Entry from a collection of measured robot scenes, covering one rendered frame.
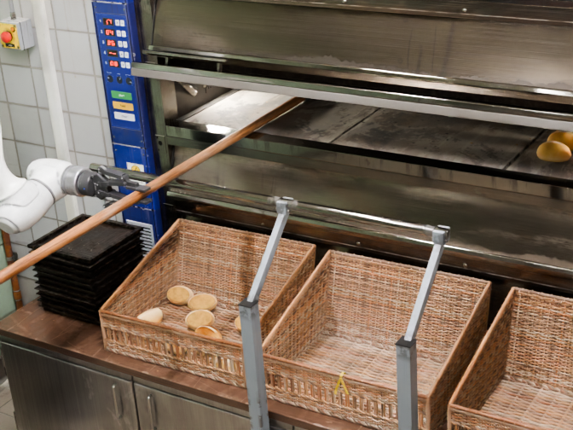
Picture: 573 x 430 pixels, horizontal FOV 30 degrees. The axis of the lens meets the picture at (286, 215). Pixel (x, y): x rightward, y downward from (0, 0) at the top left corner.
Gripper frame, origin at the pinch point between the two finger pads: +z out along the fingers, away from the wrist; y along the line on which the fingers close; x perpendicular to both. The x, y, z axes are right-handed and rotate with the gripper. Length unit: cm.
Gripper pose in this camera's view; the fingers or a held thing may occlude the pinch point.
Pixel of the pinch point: (139, 194)
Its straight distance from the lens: 310.1
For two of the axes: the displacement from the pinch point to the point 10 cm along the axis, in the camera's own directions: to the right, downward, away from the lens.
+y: 0.6, 9.1, 4.2
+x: -5.3, 3.9, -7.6
